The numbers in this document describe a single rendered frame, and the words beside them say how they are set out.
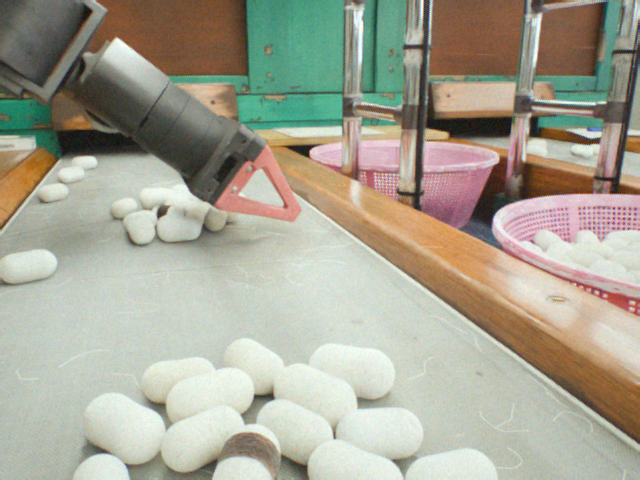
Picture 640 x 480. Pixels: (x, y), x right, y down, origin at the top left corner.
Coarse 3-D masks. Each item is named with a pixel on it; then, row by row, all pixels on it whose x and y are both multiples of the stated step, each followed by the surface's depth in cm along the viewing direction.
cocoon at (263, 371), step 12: (228, 348) 25; (240, 348) 24; (252, 348) 24; (264, 348) 24; (228, 360) 24; (240, 360) 24; (252, 360) 23; (264, 360) 23; (276, 360) 24; (252, 372) 23; (264, 372) 23; (276, 372) 23; (264, 384) 23
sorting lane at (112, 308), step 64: (128, 192) 65; (256, 192) 65; (0, 256) 42; (64, 256) 42; (128, 256) 42; (192, 256) 42; (256, 256) 42; (320, 256) 42; (0, 320) 31; (64, 320) 31; (128, 320) 31; (192, 320) 31; (256, 320) 31; (320, 320) 31; (384, 320) 31; (448, 320) 31; (0, 384) 25; (64, 384) 25; (128, 384) 25; (448, 384) 25; (512, 384) 25; (0, 448) 20; (64, 448) 21; (448, 448) 21; (512, 448) 21; (576, 448) 21
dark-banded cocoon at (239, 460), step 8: (248, 424) 19; (256, 424) 19; (256, 432) 18; (264, 432) 19; (272, 432) 19; (272, 440) 19; (232, 456) 17; (240, 456) 17; (248, 456) 17; (224, 464) 17; (232, 464) 17; (240, 464) 17; (248, 464) 17; (256, 464) 17; (216, 472) 17; (224, 472) 17; (232, 472) 17; (240, 472) 17; (248, 472) 17; (256, 472) 17; (264, 472) 17
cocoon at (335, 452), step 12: (324, 444) 18; (336, 444) 18; (348, 444) 18; (312, 456) 18; (324, 456) 18; (336, 456) 17; (348, 456) 17; (360, 456) 17; (372, 456) 17; (312, 468) 18; (324, 468) 17; (336, 468) 17; (348, 468) 17; (360, 468) 17; (372, 468) 17; (384, 468) 17; (396, 468) 17
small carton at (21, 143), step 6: (0, 138) 81; (6, 138) 82; (12, 138) 82; (18, 138) 82; (24, 138) 82; (30, 138) 83; (0, 144) 81; (6, 144) 82; (12, 144) 82; (18, 144) 82; (24, 144) 83; (30, 144) 83; (0, 150) 82; (6, 150) 82; (12, 150) 82; (18, 150) 82; (24, 150) 83
